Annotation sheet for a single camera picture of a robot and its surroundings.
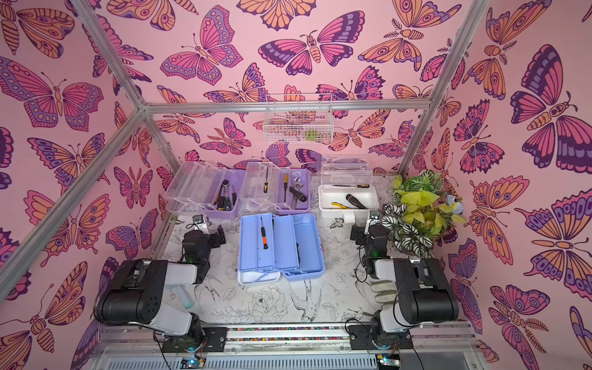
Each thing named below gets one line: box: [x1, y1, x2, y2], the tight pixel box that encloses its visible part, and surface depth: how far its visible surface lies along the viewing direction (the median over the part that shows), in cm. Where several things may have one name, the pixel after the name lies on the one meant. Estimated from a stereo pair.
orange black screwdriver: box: [260, 215, 270, 250], surface depth 87 cm
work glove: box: [370, 279, 398, 304], surface depth 85 cm
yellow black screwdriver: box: [332, 184, 370, 189], surface depth 108 cm
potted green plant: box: [380, 169, 467, 259], surface depth 79 cm
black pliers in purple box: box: [217, 178, 232, 211], surface depth 112 cm
